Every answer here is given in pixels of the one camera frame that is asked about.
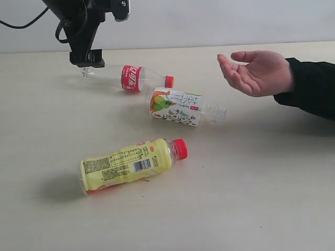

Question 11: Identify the black sleeved forearm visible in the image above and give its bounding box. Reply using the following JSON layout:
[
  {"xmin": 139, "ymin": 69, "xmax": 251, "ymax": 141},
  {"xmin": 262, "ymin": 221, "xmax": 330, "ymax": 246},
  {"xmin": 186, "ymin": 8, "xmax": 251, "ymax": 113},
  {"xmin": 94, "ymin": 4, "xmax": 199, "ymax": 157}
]
[{"xmin": 274, "ymin": 58, "xmax": 334, "ymax": 121}]

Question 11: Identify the clear cola bottle red label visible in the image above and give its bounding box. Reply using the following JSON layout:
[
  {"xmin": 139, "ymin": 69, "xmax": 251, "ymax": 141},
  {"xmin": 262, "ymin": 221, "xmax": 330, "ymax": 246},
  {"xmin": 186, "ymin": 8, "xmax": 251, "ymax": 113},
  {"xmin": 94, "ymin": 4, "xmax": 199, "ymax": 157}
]
[{"xmin": 80, "ymin": 65, "xmax": 174, "ymax": 92}]

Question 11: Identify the yellow label bottle red cap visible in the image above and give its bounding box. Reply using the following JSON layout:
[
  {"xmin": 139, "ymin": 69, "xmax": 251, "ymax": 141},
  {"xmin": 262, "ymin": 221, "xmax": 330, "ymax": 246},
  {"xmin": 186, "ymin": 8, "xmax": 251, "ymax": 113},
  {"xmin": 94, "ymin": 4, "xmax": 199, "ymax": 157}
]
[{"xmin": 80, "ymin": 138, "xmax": 188, "ymax": 195}]

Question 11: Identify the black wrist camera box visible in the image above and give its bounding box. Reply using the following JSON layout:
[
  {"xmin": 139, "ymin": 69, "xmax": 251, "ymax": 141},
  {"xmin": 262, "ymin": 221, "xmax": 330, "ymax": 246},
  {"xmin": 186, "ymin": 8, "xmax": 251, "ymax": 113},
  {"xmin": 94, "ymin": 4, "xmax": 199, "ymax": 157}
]
[{"xmin": 111, "ymin": 0, "xmax": 130, "ymax": 22}]

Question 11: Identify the clear tea bottle white label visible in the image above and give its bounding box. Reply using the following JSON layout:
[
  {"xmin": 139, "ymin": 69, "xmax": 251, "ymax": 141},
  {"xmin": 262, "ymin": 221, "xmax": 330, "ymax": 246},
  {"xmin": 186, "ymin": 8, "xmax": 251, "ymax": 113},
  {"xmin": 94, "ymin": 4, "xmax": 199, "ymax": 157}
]
[{"xmin": 144, "ymin": 87, "xmax": 226, "ymax": 127}]

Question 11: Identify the open receiving human hand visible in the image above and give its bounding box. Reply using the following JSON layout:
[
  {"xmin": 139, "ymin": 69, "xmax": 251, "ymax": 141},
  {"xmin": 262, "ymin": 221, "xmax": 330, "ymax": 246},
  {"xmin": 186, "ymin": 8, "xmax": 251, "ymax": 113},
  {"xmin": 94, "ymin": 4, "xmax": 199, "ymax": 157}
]
[{"xmin": 217, "ymin": 50, "xmax": 294, "ymax": 97}]

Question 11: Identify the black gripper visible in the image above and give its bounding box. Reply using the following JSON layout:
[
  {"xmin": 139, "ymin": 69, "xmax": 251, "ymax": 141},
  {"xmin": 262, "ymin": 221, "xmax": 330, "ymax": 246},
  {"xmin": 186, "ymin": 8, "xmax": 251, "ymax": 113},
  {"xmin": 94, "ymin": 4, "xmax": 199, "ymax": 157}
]
[{"xmin": 54, "ymin": 1, "xmax": 111, "ymax": 67}]

